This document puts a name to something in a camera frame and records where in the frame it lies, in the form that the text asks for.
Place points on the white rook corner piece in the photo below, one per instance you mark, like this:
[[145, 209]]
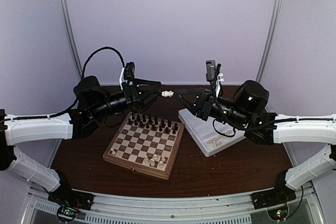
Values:
[[112, 152]]

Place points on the wooden chess board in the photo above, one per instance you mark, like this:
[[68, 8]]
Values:
[[133, 143]]

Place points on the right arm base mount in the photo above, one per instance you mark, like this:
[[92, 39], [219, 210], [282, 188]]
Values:
[[280, 194]]

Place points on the pile of white chess pieces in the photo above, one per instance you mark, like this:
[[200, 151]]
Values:
[[218, 141]]

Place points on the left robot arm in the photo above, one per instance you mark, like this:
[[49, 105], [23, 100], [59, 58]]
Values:
[[95, 103]]

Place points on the front aluminium rail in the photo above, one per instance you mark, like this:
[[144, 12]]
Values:
[[234, 208]]

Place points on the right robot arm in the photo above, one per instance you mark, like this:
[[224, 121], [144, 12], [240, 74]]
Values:
[[246, 112]]

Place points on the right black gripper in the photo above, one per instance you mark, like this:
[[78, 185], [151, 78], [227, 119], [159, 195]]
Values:
[[201, 112]]

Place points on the white tall piece carried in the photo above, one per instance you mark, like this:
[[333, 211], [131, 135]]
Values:
[[167, 94]]

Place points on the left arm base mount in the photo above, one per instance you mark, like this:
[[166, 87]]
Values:
[[64, 195]]

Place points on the right aluminium frame post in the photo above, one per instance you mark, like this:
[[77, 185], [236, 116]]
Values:
[[276, 10]]

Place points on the white plastic tray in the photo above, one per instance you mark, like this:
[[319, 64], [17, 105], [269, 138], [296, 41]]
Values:
[[201, 131]]

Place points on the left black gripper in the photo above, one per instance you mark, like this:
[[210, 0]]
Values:
[[130, 96]]

